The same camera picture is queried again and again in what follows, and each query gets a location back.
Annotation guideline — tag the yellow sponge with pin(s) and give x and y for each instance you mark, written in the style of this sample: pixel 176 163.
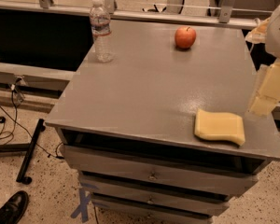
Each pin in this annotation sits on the yellow sponge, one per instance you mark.
pixel 219 126

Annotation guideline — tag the top grey drawer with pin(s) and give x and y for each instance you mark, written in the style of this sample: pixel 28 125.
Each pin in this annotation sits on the top grey drawer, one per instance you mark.
pixel 158 171

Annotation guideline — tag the metal railing frame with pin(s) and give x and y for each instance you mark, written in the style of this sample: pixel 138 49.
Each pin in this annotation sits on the metal railing frame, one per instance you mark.
pixel 224 13

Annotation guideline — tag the red apple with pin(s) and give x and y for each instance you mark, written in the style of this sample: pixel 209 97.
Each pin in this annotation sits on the red apple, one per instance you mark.
pixel 185 37

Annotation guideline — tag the black metal stand leg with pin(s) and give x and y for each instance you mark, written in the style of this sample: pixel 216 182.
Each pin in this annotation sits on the black metal stand leg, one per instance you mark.
pixel 28 150

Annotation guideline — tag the bottom grey drawer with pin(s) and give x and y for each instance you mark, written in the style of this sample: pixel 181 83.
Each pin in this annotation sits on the bottom grey drawer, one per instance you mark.
pixel 150 211

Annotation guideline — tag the grey drawer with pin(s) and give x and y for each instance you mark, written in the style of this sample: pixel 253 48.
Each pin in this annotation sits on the grey drawer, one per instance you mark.
pixel 155 196
pixel 158 171
pixel 150 211

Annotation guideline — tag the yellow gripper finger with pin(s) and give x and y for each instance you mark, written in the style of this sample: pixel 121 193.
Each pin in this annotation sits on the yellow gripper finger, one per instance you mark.
pixel 266 94
pixel 258 34

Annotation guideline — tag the middle grey drawer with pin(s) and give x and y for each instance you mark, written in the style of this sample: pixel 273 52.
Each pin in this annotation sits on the middle grey drawer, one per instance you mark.
pixel 155 196

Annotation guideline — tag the grey drawer cabinet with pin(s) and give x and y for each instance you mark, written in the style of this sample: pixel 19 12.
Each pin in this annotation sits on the grey drawer cabinet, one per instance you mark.
pixel 144 102

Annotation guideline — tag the blue tape cross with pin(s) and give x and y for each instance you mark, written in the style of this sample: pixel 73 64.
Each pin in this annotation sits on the blue tape cross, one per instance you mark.
pixel 81 210

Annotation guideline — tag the black leather shoe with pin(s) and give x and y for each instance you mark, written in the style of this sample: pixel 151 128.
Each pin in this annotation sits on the black leather shoe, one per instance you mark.
pixel 13 210

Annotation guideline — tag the clear plastic water bottle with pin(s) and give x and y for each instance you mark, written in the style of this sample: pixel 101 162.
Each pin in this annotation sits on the clear plastic water bottle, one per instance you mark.
pixel 101 31

